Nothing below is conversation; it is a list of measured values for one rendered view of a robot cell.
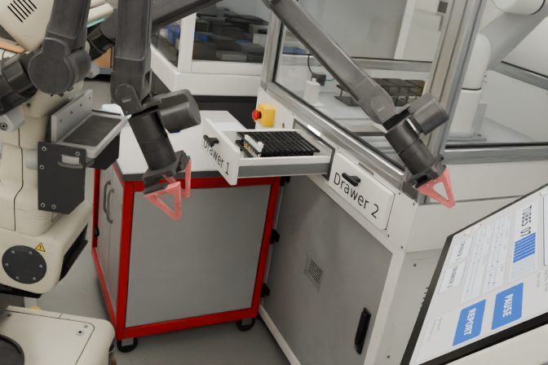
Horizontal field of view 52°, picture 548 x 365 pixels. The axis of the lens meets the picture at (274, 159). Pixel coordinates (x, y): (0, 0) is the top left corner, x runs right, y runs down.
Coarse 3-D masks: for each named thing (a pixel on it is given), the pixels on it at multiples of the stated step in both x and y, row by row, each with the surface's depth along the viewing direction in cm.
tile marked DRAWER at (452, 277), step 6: (462, 264) 101; (450, 270) 102; (456, 270) 101; (462, 270) 99; (444, 276) 102; (450, 276) 100; (456, 276) 98; (462, 276) 96; (444, 282) 99; (450, 282) 98; (456, 282) 96; (444, 288) 97; (450, 288) 95; (438, 294) 96
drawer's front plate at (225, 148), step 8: (208, 120) 182; (208, 128) 180; (216, 128) 176; (208, 136) 180; (216, 136) 174; (224, 136) 170; (216, 144) 174; (224, 144) 168; (232, 144) 165; (208, 152) 181; (216, 152) 174; (224, 152) 168; (232, 152) 162; (240, 152) 161; (216, 160) 174; (224, 160) 168; (232, 160) 162; (224, 168) 168; (232, 168) 162; (224, 176) 168; (232, 176) 163; (232, 184) 164
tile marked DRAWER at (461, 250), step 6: (468, 240) 111; (456, 246) 113; (462, 246) 110; (468, 246) 108; (456, 252) 110; (462, 252) 107; (468, 252) 105; (450, 258) 108; (456, 258) 106; (462, 258) 104; (450, 264) 106
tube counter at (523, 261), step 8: (536, 224) 96; (520, 232) 97; (528, 232) 95; (536, 232) 92; (520, 240) 94; (528, 240) 91; (536, 240) 90; (520, 248) 91; (528, 248) 89; (536, 248) 87; (512, 256) 90; (520, 256) 88; (528, 256) 86; (536, 256) 84; (512, 264) 87; (520, 264) 85; (528, 264) 84; (536, 264) 82; (512, 272) 85; (520, 272) 83; (528, 272) 81; (512, 280) 82
